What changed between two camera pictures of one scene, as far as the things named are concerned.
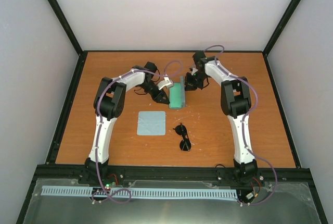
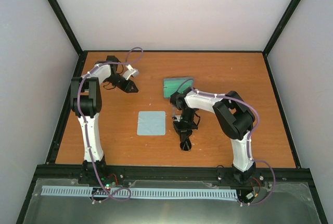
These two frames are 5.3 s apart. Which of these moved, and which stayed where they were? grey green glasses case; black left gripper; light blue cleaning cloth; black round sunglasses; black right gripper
Moved: black right gripper; black left gripper; grey green glasses case
Stayed: light blue cleaning cloth; black round sunglasses
